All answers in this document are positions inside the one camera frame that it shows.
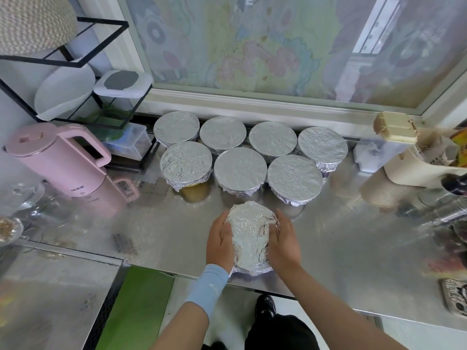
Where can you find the person's left hand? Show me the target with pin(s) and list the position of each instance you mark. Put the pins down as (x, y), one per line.
(219, 248)

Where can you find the person's right hand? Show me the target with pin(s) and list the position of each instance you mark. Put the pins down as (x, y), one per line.
(284, 248)

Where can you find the stack of aluminium foil sheets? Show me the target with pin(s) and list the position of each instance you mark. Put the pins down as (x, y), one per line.
(252, 233)

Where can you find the yellow bowl with greens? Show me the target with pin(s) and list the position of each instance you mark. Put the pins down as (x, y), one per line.
(195, 193)

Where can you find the person's right forearm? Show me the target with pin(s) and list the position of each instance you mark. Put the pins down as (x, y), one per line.
(335, 317)

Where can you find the person's left forearm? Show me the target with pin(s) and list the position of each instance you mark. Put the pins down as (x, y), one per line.
(182, 330)

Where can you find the stainless steel countertop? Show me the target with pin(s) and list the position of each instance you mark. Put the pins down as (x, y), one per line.
(365, 251)

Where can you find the light blue wristband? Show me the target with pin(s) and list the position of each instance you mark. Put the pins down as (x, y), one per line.
(207, 291)

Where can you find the black right shoe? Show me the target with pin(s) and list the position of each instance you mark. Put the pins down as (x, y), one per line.
(265, 306)

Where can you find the black shoe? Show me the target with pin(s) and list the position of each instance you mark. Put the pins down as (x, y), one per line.
(215, 346)
(265, 306)

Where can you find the black trousers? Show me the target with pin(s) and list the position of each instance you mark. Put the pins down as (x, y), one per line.
(281, 335)

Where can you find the black left shoe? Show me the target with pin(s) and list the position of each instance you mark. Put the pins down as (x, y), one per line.
(215, 346)

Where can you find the green floor mat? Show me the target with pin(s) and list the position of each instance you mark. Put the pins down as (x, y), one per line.
(135, 309)

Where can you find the clear plastic box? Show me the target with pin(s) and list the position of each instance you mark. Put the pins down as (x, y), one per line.
(128, 140)

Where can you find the cream organiser tray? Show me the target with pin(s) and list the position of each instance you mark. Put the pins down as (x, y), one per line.
(416, 169)

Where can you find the beige round object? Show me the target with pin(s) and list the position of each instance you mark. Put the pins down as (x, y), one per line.
(396, 127)

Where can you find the clear glass shaker bottle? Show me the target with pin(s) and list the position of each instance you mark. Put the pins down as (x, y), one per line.
(449, 216)

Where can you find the patterned case smartphone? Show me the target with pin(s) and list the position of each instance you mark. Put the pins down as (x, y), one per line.
(456, 296)

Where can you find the pink electric kettle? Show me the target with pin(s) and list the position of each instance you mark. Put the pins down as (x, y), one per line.
(47, 158)

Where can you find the clear glass jar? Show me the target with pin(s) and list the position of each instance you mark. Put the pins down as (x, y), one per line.
(22, 197)

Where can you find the window with cartoon film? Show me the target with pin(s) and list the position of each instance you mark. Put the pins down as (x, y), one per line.
(277, 40)

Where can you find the white plate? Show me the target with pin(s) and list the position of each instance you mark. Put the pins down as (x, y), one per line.
(64, 91)

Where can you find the black metal rack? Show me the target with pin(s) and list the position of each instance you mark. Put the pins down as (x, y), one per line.
(95, 47)

